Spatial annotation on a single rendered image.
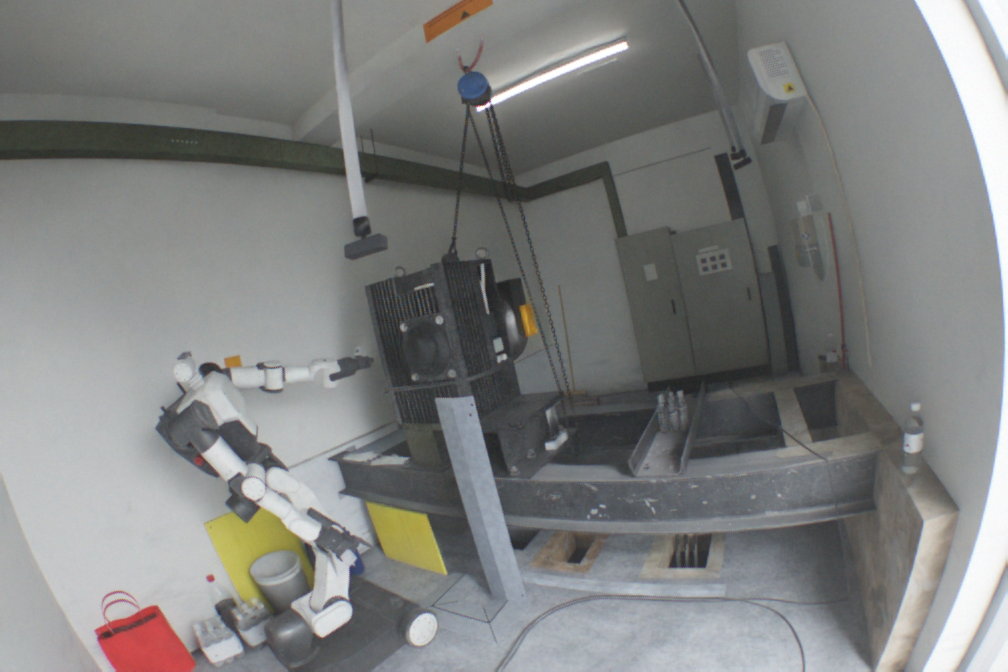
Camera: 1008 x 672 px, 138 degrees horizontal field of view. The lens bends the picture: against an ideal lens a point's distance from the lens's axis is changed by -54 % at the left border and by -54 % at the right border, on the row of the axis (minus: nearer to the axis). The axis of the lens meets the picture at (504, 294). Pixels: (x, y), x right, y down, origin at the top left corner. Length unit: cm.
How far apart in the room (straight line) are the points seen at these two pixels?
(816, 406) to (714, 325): 237
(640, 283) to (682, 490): 321
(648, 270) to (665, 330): 67
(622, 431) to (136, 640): 277
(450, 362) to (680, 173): 361
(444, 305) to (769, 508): 152
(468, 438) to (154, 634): 182
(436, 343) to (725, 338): 337
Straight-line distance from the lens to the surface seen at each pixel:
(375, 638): 193
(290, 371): 185
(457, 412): 167
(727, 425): 236
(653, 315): 457
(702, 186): 473
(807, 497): 168
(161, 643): 239
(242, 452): 158
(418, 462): 219
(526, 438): 198
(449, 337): 178
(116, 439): 225
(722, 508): 168
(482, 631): 203
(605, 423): 247
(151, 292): 231
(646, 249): 453
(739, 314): 450
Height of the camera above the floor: 140
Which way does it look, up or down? 1 degrees up
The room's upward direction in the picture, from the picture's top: 13 degrees counter-clockwise
